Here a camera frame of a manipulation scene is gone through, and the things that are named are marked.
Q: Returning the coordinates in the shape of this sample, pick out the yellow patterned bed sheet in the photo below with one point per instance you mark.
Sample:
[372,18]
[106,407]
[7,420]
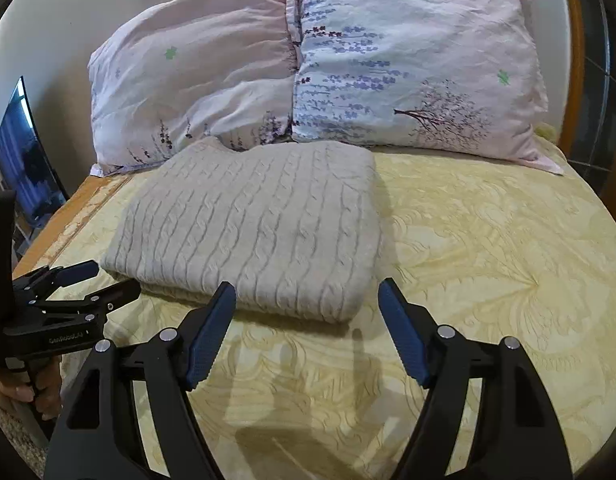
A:
[463,270]

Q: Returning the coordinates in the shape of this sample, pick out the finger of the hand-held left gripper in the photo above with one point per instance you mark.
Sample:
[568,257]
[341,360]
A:
[113,294]
[70,274]

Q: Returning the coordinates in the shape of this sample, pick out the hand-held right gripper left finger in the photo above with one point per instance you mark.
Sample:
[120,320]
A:
[208,330]

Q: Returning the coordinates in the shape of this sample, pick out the wooden headboard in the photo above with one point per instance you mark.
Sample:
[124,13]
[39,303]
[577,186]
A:
[572,50]

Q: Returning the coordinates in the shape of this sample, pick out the wooden bed frame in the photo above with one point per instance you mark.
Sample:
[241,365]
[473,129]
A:
[68,210]

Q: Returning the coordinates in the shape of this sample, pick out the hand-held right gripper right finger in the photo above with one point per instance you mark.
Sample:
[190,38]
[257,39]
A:
[405,330]

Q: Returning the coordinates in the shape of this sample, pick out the dark flat screen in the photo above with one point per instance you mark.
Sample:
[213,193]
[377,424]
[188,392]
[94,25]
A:
[28,160]

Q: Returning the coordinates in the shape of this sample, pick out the pink floral pillow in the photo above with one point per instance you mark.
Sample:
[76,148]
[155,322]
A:
[198,70]

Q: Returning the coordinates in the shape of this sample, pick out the person's left hand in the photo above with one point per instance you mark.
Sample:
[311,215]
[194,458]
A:
[13,385]

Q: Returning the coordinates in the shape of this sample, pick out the white floral tree print pillow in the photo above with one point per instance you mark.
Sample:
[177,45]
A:
[418,60]

